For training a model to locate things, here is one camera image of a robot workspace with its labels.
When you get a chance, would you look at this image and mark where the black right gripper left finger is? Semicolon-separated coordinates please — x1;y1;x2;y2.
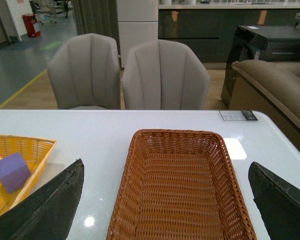
0;159;85;240

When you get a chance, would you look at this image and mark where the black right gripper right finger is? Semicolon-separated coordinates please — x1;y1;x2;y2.
248;161;300;240

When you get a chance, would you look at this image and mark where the brown wicker basket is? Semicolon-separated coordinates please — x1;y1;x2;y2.
106;129;257;240

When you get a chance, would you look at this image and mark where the yellow wicker basket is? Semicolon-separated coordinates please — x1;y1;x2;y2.
0;135;57;216

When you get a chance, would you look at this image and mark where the purple foam cube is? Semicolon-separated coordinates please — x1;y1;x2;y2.
0;152;31;194

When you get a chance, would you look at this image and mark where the label sticker on table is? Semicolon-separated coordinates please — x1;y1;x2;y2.
219;110;258;121

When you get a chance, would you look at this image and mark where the brown sofa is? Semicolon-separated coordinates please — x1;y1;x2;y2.
228;60;300;151

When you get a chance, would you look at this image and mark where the left grey upholstered chair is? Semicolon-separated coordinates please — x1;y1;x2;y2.
47;33;121;110

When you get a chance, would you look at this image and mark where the grey upholstered chair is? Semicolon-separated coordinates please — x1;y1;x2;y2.
122;39;211;110
47;33;121;110

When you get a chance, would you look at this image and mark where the black appliance box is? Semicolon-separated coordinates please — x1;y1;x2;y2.
220;25;300;108

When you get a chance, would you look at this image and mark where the right grey upholstered chair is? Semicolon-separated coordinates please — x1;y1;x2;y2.
122;39;211;110

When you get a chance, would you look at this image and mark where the dark kitchen counter cabinet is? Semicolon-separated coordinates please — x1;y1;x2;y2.
158;3;300;65

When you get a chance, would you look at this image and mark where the red bin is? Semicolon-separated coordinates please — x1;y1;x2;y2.
22;13;41;38

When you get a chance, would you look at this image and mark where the grey curtain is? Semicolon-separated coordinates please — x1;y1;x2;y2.
71;0;120;50

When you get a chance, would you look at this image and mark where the white refrigerator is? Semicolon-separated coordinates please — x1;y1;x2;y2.
116;0;159;68

